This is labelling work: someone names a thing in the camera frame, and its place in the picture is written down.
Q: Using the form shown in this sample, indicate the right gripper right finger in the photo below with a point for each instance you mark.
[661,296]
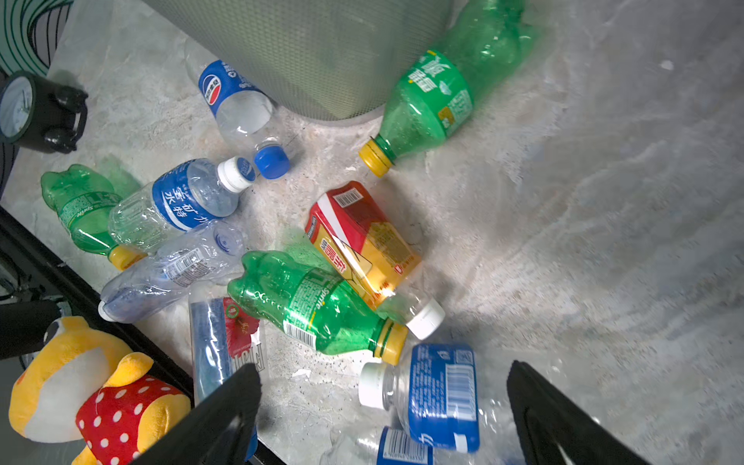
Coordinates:
[553,430]

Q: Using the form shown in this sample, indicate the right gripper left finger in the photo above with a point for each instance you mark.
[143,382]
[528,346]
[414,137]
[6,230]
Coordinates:
[219,430]

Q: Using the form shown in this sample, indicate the red yellow label tea bottle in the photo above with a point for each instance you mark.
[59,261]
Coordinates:
[354,235]

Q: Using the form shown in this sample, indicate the green sprite bottle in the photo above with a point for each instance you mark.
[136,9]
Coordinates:
[82,200]
[315,307]
[487,44]

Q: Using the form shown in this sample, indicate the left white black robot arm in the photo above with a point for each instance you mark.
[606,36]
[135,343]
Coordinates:
[23,326]

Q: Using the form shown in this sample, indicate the grey mesh waste bin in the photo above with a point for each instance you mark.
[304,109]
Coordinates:
[324,60]

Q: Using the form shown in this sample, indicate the clear bottle blue cap front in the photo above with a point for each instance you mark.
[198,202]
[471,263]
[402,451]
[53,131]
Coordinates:
[223,339]

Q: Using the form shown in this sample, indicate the yellow plush toy red dress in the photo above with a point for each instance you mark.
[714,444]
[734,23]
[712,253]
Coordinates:
[91,386]

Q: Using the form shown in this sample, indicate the crushed clear bottle white cap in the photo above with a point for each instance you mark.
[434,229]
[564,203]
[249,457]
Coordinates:
[209,252]

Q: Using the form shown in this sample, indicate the clear bottle blue label white cap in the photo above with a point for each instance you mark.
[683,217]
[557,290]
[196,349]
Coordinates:
[192,194]

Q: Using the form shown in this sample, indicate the pepsi label clear bottle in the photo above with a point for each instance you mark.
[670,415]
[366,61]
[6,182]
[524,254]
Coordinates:
[246,118]

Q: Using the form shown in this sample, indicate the black alarm clock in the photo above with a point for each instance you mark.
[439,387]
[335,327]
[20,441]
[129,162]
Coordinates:
[41,115]

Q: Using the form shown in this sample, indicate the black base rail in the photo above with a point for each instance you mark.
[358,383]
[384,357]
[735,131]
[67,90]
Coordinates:
[74,297]

